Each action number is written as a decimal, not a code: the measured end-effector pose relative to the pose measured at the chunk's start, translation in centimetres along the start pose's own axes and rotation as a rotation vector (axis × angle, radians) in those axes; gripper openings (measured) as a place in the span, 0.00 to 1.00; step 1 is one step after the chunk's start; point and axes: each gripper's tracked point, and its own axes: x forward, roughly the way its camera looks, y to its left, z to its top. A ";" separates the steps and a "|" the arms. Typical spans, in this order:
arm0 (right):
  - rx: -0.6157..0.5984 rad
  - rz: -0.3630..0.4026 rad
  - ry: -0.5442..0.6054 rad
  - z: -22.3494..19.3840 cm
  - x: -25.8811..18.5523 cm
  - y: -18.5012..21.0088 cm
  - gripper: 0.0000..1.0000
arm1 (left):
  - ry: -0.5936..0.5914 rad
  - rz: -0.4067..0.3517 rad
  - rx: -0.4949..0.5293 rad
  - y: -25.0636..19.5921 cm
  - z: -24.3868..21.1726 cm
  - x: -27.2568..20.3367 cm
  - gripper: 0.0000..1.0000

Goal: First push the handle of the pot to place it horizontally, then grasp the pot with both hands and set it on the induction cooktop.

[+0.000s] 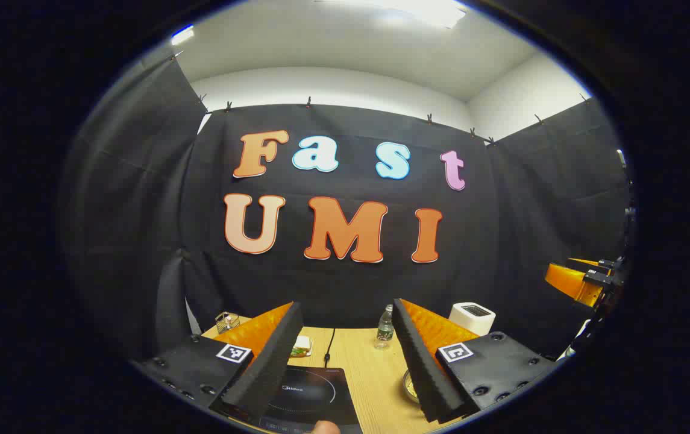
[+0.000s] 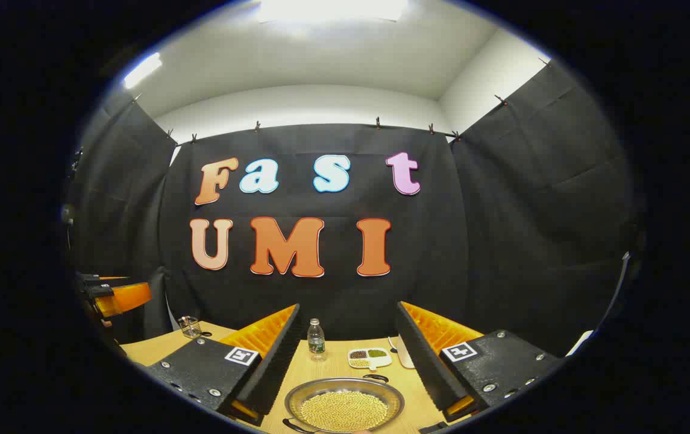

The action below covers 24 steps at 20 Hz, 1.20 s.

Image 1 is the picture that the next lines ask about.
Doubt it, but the white toaster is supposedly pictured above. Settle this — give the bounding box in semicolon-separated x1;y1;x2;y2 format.
448;302;496;336

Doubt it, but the ceiling light panel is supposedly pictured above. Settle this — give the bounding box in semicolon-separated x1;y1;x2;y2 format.
381;0;467;28

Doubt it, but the black backdrop cloth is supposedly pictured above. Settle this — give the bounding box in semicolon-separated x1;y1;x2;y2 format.
60;51;635;362

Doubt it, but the row of small backdrop clips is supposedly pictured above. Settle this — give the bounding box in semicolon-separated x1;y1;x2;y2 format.
169;51;591;146

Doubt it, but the clear plastic water bottle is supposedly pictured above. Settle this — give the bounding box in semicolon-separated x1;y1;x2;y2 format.
375;304;395;349

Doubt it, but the steel pot with black handles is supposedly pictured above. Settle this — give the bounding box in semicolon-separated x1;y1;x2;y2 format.
402;369;421;403

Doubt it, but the black induction cooktop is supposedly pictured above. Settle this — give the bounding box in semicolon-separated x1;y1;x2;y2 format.
260;366;363;434

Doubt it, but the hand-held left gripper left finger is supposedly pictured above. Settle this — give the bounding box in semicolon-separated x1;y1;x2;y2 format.
131;301;304;423

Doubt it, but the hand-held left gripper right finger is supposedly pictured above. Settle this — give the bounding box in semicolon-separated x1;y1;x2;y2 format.
392;298;562;424

